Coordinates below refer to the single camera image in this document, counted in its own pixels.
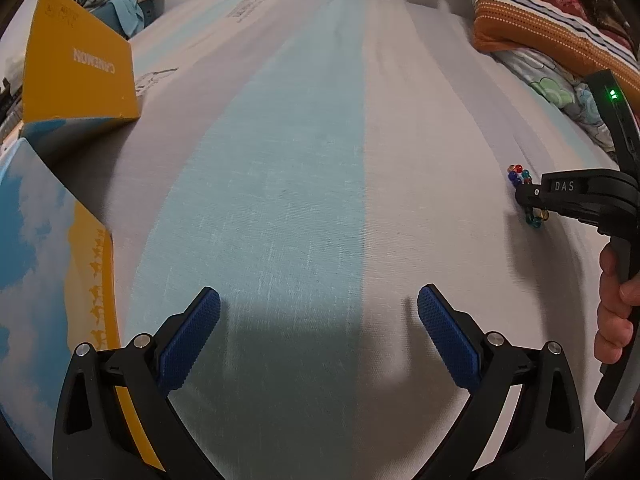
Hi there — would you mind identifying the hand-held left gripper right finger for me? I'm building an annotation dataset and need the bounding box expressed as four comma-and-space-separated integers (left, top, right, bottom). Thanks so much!
417, 284, 586, 480

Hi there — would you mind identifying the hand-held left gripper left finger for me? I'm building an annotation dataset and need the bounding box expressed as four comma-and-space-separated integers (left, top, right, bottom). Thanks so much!
52, 287, 221, 480

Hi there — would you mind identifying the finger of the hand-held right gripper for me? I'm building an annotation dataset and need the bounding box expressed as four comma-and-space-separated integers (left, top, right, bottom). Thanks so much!
515, 184, 551, 212

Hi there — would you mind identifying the multicolour glass bead bracelet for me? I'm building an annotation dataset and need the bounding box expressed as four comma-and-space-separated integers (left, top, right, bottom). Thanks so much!
507, 162, 552, 229

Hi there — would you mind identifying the blue sky print yellow box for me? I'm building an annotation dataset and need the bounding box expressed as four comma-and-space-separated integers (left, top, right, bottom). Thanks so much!
0, 137, 168, 473

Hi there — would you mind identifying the person's right hand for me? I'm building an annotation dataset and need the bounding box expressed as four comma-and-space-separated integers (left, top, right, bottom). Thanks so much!
595, 242, 640, 367

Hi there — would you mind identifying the floral quilt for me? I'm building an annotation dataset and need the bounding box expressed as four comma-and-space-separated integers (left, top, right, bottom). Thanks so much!
497, 46, 623, 153

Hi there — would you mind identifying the striped orange pillow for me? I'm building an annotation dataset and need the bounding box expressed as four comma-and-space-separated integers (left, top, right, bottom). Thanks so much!
472, 0, 640, 88

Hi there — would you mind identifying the striped blue grey bed sheet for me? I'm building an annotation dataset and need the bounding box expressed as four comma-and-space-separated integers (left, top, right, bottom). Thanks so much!
0, 0, 640, 480

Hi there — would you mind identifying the yellow box lid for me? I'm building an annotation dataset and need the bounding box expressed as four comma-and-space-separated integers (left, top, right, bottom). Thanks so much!
20, 0, 142, 162

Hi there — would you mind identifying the teal cloth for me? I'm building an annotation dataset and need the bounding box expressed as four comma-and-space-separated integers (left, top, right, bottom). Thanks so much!
75, 0, 147, 41

